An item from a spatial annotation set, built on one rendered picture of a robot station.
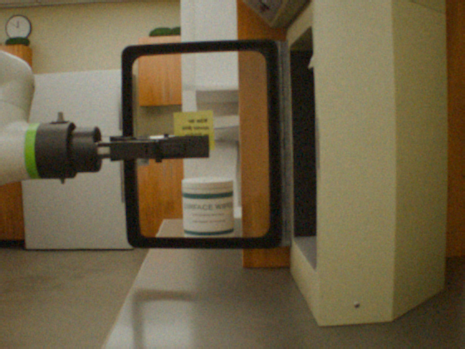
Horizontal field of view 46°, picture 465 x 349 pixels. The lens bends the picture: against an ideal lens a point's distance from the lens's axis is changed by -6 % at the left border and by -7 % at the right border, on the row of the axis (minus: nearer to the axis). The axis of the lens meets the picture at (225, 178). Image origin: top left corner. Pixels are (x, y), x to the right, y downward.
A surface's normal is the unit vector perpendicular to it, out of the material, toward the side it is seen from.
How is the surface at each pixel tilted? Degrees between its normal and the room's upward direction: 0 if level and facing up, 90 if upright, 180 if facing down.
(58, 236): 90
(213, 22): 82
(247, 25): 90
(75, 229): 90
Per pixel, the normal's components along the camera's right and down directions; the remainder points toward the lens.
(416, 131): 0.73, 0.05
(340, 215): 0.02, 0.09
